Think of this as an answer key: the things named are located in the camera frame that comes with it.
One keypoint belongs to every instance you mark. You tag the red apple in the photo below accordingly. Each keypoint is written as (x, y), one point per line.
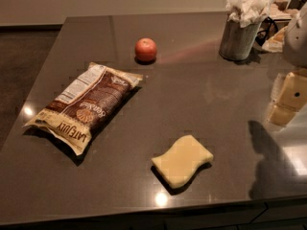
(145, 50)

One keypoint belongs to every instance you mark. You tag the black wire basket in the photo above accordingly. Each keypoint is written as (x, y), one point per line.
(268, 28)

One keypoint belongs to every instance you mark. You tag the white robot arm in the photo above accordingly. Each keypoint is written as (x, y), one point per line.
(295, 46)

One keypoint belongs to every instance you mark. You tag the metal napkin bucket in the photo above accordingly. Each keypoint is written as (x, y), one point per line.
(237, 42)

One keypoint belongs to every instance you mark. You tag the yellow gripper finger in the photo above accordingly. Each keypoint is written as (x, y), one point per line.
(289, 95)

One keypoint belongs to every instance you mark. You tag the yellow sponge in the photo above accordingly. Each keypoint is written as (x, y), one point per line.
(178, 164)

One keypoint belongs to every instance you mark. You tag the brown chip bag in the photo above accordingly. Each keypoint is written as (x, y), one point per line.
(77, 112)

